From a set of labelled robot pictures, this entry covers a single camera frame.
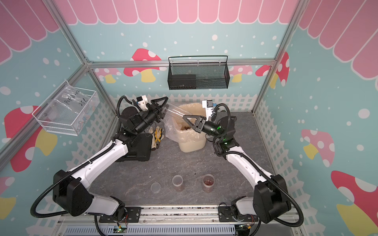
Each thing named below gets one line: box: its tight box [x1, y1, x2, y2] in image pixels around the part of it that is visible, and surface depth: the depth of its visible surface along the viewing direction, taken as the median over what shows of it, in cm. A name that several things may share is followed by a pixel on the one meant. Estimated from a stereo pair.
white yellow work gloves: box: [148, 125, 164, 151], surface depth 104 cm
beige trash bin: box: [172, 102, 207, 153], surface depth 81 cm
